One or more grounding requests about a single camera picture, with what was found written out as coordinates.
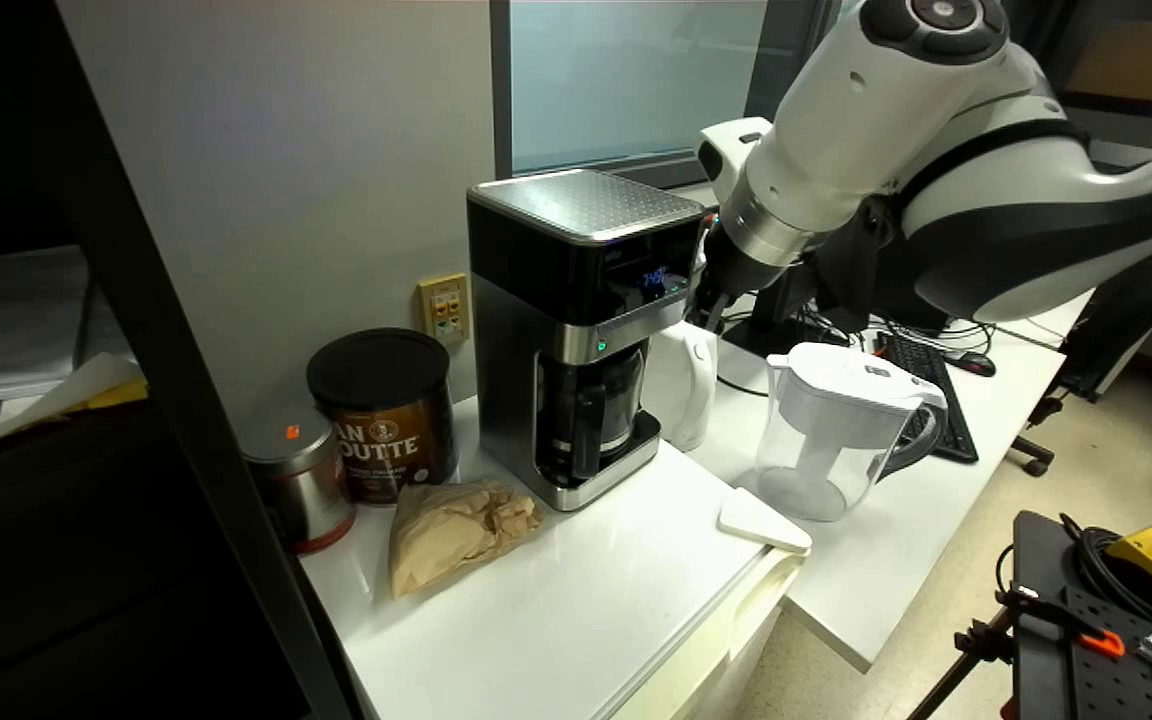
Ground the black vertical frame post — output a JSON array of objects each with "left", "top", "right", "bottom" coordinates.
[{"left": 12, "top": 0, "right": 366, "bottom": 720}]

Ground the brown coffee can black lid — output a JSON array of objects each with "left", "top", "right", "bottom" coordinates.
[{"left": 304, "top": 323, "right": 459, "bottom": 510}]

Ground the black pegboard work cart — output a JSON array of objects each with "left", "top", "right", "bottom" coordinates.
[{"left": 1008, "top": 510, "right": 1152, "bottom": 720}]

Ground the black steel coffee machine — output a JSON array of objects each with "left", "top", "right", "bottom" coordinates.
[{"left": 463, "top": 166, "right": 714, "bottom": 517}]

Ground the stack of white papers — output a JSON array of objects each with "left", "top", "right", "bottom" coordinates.
[{"left": 0, "top": 239, "right": 151, "bottom": 474}]

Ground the black computer mouse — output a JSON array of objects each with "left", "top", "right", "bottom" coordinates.
[{"left": 949, "top": 345, "right": 1001, "bottom": 380}]

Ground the window with dark frame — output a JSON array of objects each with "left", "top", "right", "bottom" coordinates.
[{"left": 490, "top": 0, "right": 830, "bottom": 186}]

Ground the black computer keyboard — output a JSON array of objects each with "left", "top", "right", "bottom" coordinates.
[{"left": 871, "top": 328, "right": 983, "bottom": 470}]

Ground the orange handled black clamp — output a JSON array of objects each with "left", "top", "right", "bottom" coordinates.
[{"left": 1001, "top": 583, "right": 1131, "bottom": 668}]

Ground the white folded paper wedge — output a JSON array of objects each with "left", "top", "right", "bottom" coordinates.
[{"left": 714, "top": 486, "right": 815, "bottom": 562}]

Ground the beige wall outlet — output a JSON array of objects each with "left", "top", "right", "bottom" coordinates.
[{"left": 413, "top": 268, "right": 477, "bottom": 352}]

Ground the small glass jar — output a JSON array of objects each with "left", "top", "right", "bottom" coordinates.
[{"left": 244, "top": 412, "right": 360, "bottom": 556}]

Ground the white water filter pitcher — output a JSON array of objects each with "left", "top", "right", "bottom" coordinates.
[{"left": 738, "top": 340, "right": 952, "bottom": 528}]

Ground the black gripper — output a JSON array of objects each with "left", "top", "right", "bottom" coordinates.
[{"left": 679, "top": 230, "right": 786, "bottom": 335}]

